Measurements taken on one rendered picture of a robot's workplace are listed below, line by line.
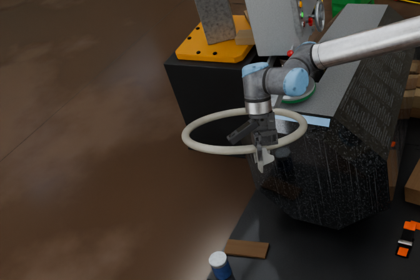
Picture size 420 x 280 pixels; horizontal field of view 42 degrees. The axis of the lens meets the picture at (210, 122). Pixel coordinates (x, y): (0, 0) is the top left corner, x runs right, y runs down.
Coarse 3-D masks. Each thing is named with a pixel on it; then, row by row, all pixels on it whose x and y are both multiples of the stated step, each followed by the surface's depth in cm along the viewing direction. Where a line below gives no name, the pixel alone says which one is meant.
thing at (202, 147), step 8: (216, 112) 235; (224, 112) 235; (232, 112) 236; (240, 112) 236; (280, 112) 229; (288, 112) 225; (296, 112) 222; (200, 120) 229; (208, 120) 232; (296, 120) 219; (304, 120) 212; (184, 128) 220; (192, 128) 223; (304, 128) 205; (184, 136) 210; (288, 136) 197; (296, 136) 199; (192, 144) 202; (200, 144) 200; (280, 144) 195; (208, 152) 198; (216, 152) 195; (224, 152) 194; (232, 152) 193; (240, 152) 193; (248, 152) 193
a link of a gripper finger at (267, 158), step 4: (264, 148) 191; (256, 152) 192; (264, 152) 191; (264, 156) 191; (268, 156) 192; (272, 156) 192; (264, 160) 192; (268, 160) 192; (272, 160) 192; (260, 164) 191; (264, 164) 192; (260, 168) 192
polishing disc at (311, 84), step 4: (312, 80) 278; (308, 84) 276; (312, 84) 275; (308, 88) 273; (312, 88) 272; (304, 92) 271; (308, 92) 271; (284, 96) 273; (288, 96) 272; (292, 96) 271; (296, 96) 271; (300, 96) 270; (304, 96) 270; (284, 100) 273; (288, 100) 272; (292, 100) 271
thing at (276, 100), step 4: (312, 28) 274; (272, 56) 263; (276, 56) 268; (268, 60) 259; (272, 60) 263; (272, 64) 263; (272, 96) 243; (276, 96) 235; (280, 96) 238; (272, 100) 241; (276, 100) 233; (280, 100) 238; (272, 104) 231; (276, 104) 233; (272, 108) 231
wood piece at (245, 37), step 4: (240, 32) 344; (244, 32) 342; (248, 32) 341; (236, 36) 341; (240, 36) 340; (244, 36) 339; (248, 36) 338; (252, 36) 336; (236, 40) 340; (240, 40) 340; (244, 40) 338; (248, 40) 338; (252, 40) 336; (236, 44) 343; (240, 44) 342; (244, 44) 341; (248, 44) 340
